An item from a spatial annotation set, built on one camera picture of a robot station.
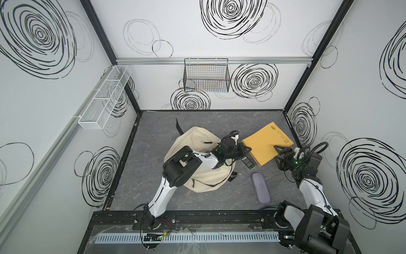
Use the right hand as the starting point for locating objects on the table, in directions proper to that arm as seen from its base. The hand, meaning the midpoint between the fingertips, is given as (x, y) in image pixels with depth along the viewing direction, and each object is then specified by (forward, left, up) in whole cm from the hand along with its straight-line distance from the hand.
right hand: (275, 152), depth 81 cm
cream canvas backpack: (-11, +36, -11) cm, 39 cm away
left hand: (+3, +10, -4) cm, 11 cm away
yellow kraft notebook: (+8, +4, -4) cm, 10 cm away
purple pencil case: (-15, +7, -12) cm, 21 cm away
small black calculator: (0, +11, -13) cm, 17 cm away
